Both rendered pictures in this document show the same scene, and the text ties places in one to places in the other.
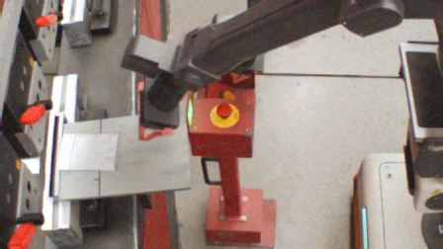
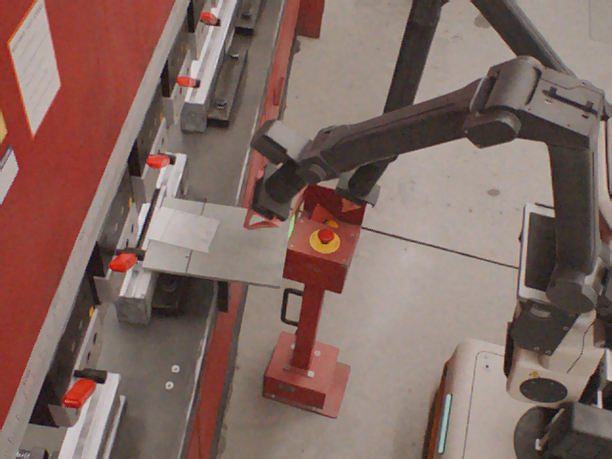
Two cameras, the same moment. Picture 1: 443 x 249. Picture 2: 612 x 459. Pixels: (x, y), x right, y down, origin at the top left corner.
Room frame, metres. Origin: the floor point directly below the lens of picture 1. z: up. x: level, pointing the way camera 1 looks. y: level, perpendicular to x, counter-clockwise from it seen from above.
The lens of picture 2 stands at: (-0.28, 0.04, 2.09)
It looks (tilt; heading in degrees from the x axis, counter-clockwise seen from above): 50 degrees down; 0
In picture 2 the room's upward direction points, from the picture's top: 8 degrees clockwise
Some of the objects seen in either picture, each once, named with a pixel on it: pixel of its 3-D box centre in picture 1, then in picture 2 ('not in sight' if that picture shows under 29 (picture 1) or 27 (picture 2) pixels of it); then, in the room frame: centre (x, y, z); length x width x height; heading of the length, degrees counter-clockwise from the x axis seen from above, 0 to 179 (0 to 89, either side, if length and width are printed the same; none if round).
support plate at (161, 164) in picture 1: (123, 154); (219, 241); (0.58, 0.20, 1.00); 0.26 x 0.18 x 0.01; 90
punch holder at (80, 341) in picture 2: not in sight; (50, 349); (0.15, 0.35, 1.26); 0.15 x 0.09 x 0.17; 0
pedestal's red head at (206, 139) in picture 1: (222, 107); (324, 233); (0.84, -0.01, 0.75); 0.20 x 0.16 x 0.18; 170
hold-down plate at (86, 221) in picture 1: (93, 167); (181, 251); (0.62, 0.29, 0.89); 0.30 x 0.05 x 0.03; 0
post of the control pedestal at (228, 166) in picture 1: (229, 173); (310, 314); (0.84, -0.01, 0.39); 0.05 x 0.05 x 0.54; 80
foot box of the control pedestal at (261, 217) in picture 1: (242, 215); (309, 373); (0.83, -0.04, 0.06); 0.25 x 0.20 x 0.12; 80
